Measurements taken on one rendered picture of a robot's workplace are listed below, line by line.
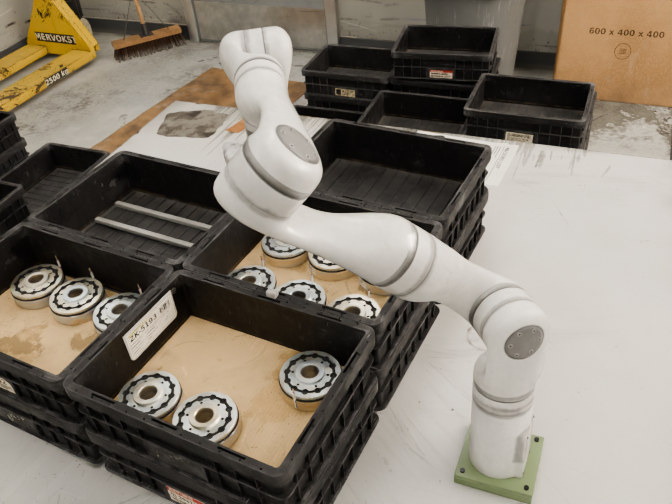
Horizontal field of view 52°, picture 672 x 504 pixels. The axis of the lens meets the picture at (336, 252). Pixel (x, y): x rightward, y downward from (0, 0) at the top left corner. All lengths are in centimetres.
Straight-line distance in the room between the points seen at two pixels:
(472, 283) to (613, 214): 85
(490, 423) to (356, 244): 40
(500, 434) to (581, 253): 65
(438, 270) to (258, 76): 33
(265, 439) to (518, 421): 38
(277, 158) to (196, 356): 60
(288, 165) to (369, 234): 15
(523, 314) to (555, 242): 71
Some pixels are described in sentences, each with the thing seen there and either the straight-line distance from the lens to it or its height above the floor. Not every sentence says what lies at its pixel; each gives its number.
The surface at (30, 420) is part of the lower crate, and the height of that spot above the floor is 76.
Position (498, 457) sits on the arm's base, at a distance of 114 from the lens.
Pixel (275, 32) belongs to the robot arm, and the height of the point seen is 135.
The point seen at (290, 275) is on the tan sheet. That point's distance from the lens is 136.
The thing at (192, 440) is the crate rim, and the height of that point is 93.
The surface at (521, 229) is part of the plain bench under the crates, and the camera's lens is 168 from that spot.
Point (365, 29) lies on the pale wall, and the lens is 436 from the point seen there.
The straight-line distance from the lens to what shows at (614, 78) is 385.
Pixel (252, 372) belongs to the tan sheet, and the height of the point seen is 83.
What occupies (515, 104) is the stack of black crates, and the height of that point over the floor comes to 49.
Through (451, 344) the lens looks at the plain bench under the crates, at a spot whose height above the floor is 70.
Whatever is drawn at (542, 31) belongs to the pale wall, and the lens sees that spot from 410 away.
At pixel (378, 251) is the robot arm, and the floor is 119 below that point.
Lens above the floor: 170
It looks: 39 degrees down
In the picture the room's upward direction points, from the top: 6 degrees counter-clockwise
